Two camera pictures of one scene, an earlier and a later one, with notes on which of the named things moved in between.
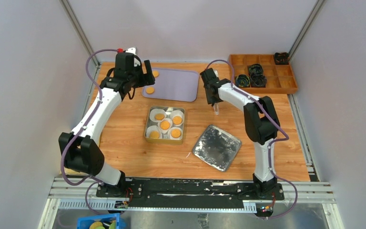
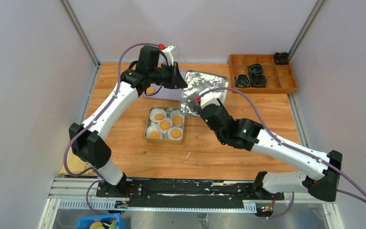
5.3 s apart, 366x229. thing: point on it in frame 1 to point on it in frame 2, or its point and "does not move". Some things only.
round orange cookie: [159, 116] does not move
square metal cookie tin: [165, 125] does not move
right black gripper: [210, 99] to [220, 104]
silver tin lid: [216, 148] to [198, 81]
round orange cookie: [176, 133] does not move
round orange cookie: [154, 134] does not move
